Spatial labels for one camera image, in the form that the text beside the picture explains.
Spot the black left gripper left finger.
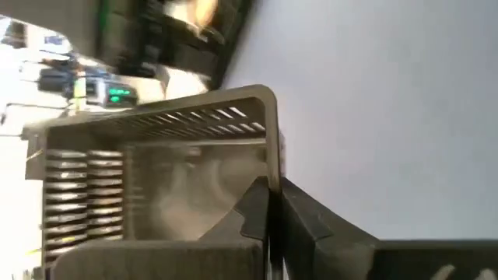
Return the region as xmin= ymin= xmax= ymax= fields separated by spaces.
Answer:
xmin=197 ymin=175 xmax=272 ymax=250

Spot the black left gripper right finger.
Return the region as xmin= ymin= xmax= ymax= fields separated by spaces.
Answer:
xmin=276 ymin=177 xmax=381 ymax=280

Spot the black slotted plastic basket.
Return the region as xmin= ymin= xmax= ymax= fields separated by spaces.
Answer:
xmin=21 ymin=83 xmax=288 ymax=280

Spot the device with green lights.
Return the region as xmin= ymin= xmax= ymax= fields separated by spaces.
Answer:
xmin=86 ymin=77 xmax=140 ymax=110

